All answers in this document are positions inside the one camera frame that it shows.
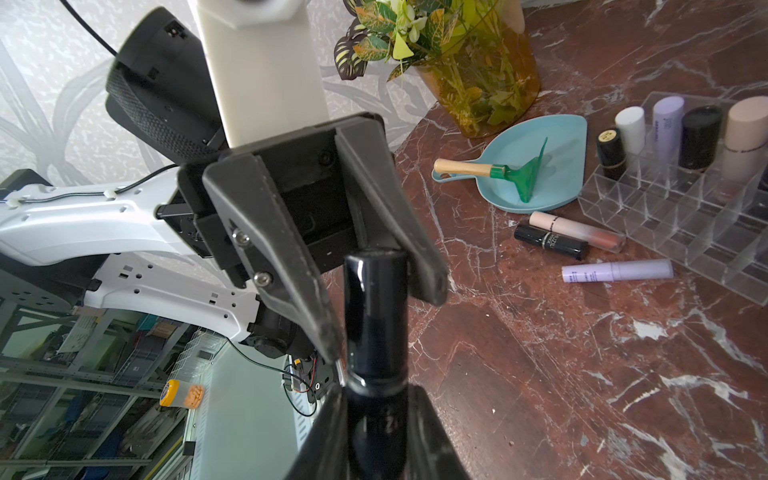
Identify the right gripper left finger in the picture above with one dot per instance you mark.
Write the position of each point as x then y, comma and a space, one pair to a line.
324, 454

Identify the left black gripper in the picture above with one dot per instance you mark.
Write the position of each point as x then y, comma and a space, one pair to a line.
304, 200

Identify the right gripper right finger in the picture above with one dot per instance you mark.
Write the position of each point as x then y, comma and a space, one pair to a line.
430, 452

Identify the black lipstick silver band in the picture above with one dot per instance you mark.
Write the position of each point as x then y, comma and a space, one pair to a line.
375, 313

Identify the black lipstick gold band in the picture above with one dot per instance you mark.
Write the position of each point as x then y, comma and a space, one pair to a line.
611, 153

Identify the white lip balm tube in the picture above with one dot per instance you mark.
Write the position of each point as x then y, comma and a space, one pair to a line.
631, 124

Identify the lavender lip balm tube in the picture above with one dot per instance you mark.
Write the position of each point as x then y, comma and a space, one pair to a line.
667, 126

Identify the pink lip gloss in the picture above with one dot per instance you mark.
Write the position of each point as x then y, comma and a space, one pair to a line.
594, 236
745, 137

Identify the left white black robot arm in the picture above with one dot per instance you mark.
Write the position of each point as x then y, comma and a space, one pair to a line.
102, 246

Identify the clear acrylic lipstick organizer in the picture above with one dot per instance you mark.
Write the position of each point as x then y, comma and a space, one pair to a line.
716, 229

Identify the artificial plant in amber vase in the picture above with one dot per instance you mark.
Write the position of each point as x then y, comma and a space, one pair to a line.
473, 55

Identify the black lipstick horizontal top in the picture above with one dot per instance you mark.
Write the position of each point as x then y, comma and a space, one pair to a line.
549, 241

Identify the teal plastic dustpan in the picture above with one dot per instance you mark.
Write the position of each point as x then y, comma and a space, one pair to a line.
561, 174

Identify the small lavender lip tube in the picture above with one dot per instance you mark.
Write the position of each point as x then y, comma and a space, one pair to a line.
618, 271

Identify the small electronics board with wires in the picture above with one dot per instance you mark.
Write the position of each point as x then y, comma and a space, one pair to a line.
306, 382

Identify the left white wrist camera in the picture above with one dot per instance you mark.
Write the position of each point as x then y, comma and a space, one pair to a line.
263, 67

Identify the green brush wooden handle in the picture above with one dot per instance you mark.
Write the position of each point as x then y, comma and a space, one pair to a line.
524, 178

